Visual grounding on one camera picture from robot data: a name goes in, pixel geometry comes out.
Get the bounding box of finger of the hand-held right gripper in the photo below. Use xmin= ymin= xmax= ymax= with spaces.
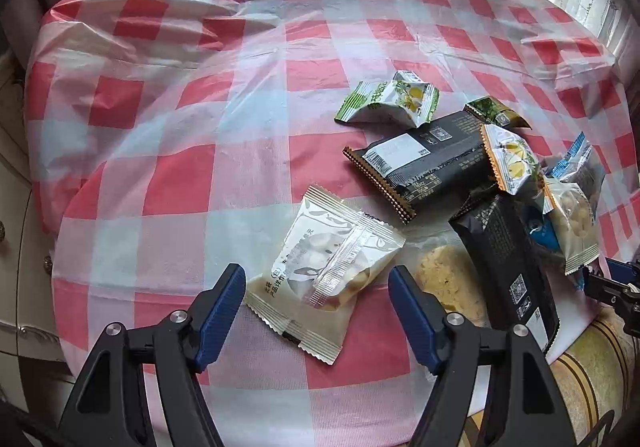
xmin=581 ymin=257 xmax=640 ymax=324

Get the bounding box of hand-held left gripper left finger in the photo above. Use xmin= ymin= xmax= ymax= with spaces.
xmin=59 ymin=263 xmax=247 ymax=447

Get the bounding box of cream wooden cabinet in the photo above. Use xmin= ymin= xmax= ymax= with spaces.
xmin=0 ymin=47 xmax=76 ymax=378

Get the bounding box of small olive green snack packet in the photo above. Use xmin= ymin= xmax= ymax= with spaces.
xmin=464 ymin=97 xmax=532 ymax=130

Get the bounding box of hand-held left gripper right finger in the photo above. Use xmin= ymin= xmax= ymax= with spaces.
xmin=388 ymin=265 xmax=576 ymax=447

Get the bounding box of small white yellow snack packet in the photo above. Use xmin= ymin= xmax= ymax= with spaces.
xmin=480 ymin=123 xmax=543 ymax=195

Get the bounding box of green white snack packet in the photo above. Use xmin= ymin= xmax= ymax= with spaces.
xmin=334 ymin=70 xmax=441 ymax=128

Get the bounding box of blue white snack packet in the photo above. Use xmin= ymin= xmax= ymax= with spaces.
xmin=545 ymin=132 xmax=606 ymax=208

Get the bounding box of white pastry packet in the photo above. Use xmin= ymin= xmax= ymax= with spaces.
xmin=243 ymin=184 xmax=407 ymax=366

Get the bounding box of long black snack packet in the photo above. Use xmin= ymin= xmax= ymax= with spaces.
xmin=343 ymin=110 xmax=501 ymax=225

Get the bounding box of clear yellow cake packet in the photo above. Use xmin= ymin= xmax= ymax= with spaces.
xmin=410 ymin=239 xmax=491 ymax=328

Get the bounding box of clear round cookie packet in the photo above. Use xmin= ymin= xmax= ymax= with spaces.
xmin=542 ymin=177 xmax=601 ymax=275

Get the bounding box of striped sofa cushion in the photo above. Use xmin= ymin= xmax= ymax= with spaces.
xmin=460 ymin=307 xmax=640 ymax=447

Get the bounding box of red white checked tablecloth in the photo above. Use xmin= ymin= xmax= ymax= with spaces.
xmin=22 ymin=0 xmax=638 ymax=447

